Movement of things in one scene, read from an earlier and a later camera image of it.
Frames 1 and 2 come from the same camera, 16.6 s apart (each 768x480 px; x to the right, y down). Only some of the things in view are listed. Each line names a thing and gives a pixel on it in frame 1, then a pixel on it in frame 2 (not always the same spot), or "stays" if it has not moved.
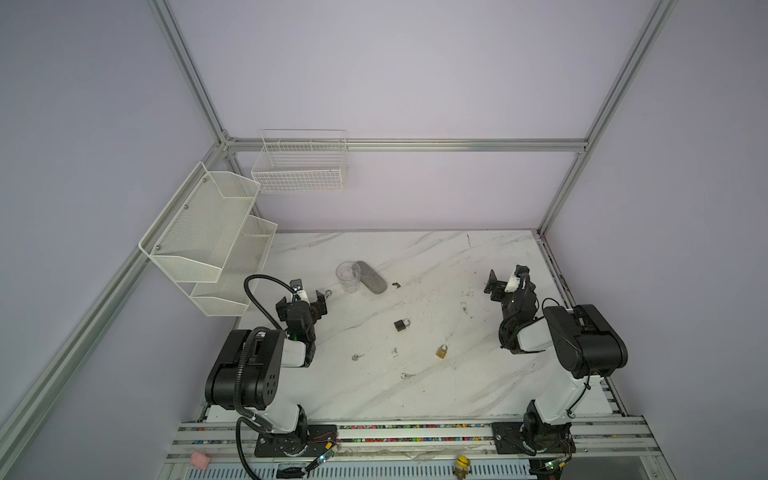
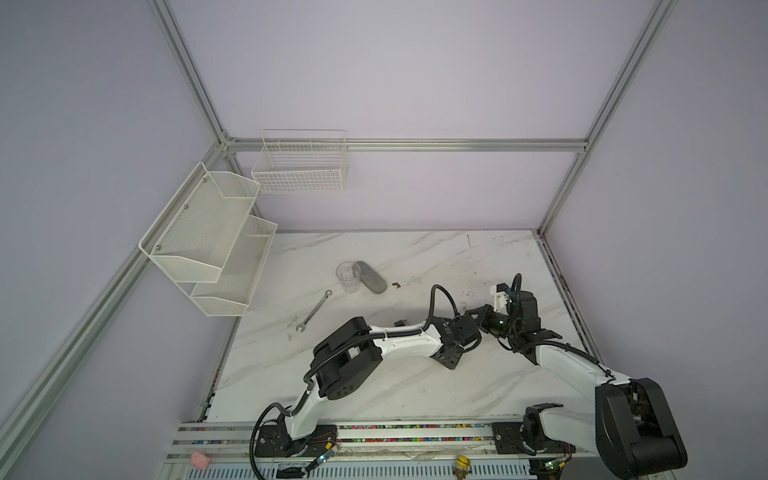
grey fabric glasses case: (369, 277) stays
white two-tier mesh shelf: (210, 241) stays
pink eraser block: (199, 460) stays
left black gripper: (300, 306) -> (452, 352)
